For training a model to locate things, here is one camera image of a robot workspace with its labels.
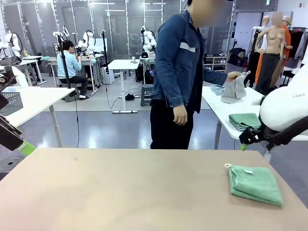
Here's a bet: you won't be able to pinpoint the white standing desk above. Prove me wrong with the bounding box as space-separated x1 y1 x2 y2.
107 59 140 114

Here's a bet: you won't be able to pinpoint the black round floor base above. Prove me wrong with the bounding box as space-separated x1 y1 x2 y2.
0 155 26 174

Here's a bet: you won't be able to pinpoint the grey perforated plastic basket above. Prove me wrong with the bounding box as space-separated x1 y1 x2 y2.
0 91 24 116

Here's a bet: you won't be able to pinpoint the green folded towel white loop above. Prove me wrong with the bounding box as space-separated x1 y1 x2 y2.
224 163 285 207

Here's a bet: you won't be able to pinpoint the wooden shoe rack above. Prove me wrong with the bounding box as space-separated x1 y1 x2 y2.
203 55 229 73

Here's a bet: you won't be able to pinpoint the dark clothes on rack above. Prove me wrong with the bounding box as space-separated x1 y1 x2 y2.
287 26 308 61

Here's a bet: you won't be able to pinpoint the pale grey mannequin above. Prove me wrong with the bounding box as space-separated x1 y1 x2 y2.
255 15 272 54

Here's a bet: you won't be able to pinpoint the black bags pile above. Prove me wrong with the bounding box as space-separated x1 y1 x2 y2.
230 47 246 67

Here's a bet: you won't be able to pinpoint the white side table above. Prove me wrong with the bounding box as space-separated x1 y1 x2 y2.
201 85 308 159
0 86 77 148

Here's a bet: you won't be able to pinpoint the person's left hand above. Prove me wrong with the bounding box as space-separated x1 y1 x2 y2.
227 71 241 82

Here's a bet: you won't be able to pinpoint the black tripod stand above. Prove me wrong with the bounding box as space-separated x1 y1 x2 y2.
55 34 73 89

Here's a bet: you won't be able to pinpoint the person in denim jacket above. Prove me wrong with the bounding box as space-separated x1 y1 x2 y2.
149 0 241 150

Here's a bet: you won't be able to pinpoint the white cabinet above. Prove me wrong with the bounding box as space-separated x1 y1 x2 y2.
101 66 116 85

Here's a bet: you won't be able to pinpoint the black computer with lights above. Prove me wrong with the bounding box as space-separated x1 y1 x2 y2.
143 64 154 85

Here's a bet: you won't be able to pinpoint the white work desk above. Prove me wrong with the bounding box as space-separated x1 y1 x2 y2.
14 55 46 86
47 56 102 94

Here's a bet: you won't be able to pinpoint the black hanging tripod cable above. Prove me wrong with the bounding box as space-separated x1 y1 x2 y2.
73 95 80 148

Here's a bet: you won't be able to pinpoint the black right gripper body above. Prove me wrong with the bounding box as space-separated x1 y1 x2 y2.
239 127 266 145

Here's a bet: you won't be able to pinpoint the black shelf cart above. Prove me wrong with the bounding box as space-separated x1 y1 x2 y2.
280 69 296 89

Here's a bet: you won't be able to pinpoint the dark clothing heap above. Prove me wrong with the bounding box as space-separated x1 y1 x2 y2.
0 56 22 66

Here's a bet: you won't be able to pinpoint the person's right forearm denim sleeve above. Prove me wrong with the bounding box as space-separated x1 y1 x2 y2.
160 69 186 108

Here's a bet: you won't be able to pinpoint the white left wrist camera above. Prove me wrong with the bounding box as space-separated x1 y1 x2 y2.
0 65 29 88

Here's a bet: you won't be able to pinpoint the grey plastic step stool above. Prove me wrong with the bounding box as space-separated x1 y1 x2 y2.
141 84 154 107

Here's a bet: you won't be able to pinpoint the mannequin in orange clothes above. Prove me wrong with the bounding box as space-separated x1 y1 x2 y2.
254 15 293 85

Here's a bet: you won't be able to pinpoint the dark grey skirt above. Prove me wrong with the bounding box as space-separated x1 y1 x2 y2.
255 53 281 96

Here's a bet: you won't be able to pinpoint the cluttered white desk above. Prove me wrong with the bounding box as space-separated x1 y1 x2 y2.
139 57 156 85

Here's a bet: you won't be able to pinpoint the person's right hand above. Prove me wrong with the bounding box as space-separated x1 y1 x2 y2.
173 105 188 126

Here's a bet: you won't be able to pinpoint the black pole stand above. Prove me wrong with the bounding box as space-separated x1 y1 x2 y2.
101 30 110 74

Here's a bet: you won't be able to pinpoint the person's left forearm denim sleeve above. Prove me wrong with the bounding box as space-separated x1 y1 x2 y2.
203 67 229 86

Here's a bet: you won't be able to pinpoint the person in light blue shirt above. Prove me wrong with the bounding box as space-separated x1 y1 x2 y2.
57 40 90 100

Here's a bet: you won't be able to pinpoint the grey towel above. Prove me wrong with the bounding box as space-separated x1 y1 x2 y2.
220 70 251 104

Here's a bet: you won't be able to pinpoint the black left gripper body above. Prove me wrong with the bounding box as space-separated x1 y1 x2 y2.
0 113 23 137

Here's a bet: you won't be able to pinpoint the right arm black cable sleeve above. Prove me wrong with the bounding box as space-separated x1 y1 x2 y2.
262 116 308 148

